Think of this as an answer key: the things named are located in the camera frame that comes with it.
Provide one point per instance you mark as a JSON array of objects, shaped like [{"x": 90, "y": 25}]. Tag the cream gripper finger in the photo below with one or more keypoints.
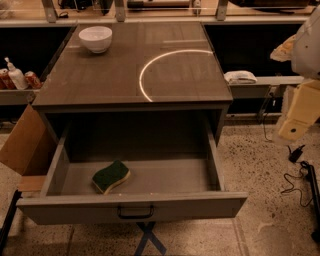
[
  {"x": 283, "y": 52},
  {"x": 300, "y": 110}
]

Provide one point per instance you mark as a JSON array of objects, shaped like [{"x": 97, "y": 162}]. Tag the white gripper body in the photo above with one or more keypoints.
[{"x": 307, "y": 50}]

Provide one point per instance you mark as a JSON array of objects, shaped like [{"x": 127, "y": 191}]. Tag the green yellow sponge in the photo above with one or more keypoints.
[{"x": 111, "y": 176}]

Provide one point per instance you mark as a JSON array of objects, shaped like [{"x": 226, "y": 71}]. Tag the grey open top drawer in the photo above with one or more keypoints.
[{"x": 176, "y": 171}]

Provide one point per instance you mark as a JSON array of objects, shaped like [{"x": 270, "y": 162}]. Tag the grey cabinet with dark counter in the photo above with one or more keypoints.
[{"x": 148, "y": 84}]

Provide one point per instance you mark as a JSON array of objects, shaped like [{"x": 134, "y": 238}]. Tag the grey right shelf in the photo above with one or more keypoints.
[{"x": 263, "y": 86}]

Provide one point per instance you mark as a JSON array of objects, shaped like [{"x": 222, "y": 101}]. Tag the grey shelf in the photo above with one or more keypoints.
[
  {"x": 17, "y": 97},
  {"x": 263, "y": 86}
]

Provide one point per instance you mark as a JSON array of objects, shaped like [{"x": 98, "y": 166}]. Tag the folded white cloth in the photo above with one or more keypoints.
[{"x": 240, "y": 77}]

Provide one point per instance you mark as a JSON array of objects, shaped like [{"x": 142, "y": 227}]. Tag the black stand leg right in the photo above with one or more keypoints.
[{"x": 316, "y": 201}]

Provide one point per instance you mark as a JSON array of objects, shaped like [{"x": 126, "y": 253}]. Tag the black stand leg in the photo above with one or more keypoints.
[
  {"x": 316, "y": 201},
  {"x": 6, "y": 226}
]

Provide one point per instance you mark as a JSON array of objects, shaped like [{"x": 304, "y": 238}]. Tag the white ceramic bowl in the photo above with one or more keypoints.
[{"x": 97, "y": 39}]

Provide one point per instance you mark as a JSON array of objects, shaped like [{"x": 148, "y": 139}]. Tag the red soda can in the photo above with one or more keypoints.
[{"x": 33, "y": 80}]

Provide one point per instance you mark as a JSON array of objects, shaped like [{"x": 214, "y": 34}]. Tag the white pump bottle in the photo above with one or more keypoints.
[{"x": 16, "y": 75}]

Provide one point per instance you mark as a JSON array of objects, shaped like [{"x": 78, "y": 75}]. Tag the brown cardboard box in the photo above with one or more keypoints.
[{"x": 29, "y": 148}]

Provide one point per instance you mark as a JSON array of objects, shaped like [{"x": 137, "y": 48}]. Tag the red can at edge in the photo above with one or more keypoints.
[{"x": 6, "y": 80}]

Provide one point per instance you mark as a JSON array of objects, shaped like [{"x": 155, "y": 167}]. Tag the grey left shelf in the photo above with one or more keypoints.
[{"x": 17, "y": 97}]

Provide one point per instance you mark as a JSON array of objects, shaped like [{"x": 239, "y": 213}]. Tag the black stand leg left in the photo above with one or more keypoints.
[{"x": 6, "y": 226}]

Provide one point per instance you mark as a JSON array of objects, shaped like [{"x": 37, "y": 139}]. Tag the black drawer handle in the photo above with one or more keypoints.
[{"x": 136, "y": 213}]

